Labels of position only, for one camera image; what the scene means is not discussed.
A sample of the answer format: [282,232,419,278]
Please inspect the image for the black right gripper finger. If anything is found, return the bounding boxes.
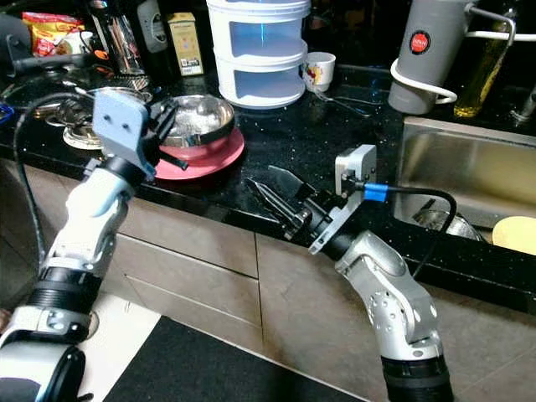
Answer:
[266,165,316,207]
[247,178,303,232]

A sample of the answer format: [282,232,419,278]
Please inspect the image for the shiny steel bowl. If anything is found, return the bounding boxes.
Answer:
[163,94,237,150]

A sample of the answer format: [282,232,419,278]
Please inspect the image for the pink round plate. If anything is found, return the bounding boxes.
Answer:
[155,127,245,181]

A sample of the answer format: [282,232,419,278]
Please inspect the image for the yellow tea box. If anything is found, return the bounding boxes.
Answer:
[167,13,205,78]

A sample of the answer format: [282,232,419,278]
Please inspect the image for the white stacked plastic container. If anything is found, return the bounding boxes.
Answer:
[206,0,312,110]

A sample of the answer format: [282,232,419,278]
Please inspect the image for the steel tongs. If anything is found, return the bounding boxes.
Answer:
[310,88,374,118]

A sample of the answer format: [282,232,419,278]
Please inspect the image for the white printed mug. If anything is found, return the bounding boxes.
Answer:
[302,52,337,93]

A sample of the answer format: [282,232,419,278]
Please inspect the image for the small steel dish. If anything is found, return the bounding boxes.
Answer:
[415,205,482,242]

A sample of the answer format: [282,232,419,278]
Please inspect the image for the red yellow noodle packet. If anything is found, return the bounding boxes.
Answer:
[21,12,89,58]

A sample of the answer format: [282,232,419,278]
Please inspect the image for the stainless steel sink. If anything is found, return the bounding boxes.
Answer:
[395,117,536,252]

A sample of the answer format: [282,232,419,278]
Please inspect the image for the grey water filter jug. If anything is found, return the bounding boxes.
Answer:
[388,0,518,116]

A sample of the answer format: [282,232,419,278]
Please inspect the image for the black floor mat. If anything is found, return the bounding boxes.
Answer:
[105,317,365,402]

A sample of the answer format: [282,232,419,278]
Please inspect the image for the yellow round plate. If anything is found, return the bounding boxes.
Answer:
[492,216,536,256]

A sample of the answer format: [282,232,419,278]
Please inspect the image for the yellow oil bottle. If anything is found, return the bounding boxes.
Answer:
[454,7,513,119]

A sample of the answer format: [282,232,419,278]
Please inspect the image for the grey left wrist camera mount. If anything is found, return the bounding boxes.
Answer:
[92,88,157,181]

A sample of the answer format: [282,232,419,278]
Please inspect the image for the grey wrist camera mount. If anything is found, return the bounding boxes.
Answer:
[308,144,379,255]
[92,88,157,181]

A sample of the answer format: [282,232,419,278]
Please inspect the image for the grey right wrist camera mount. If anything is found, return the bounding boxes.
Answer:
[308,144,379,255]

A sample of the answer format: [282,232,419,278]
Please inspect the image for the black cable with blue tape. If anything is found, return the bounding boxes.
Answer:
[360,183,458,282]

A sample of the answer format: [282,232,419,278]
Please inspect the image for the black handled pan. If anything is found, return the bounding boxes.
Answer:
[0,13,95,75]

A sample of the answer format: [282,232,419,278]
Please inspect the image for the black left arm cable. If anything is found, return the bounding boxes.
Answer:
[12,90,101,269]

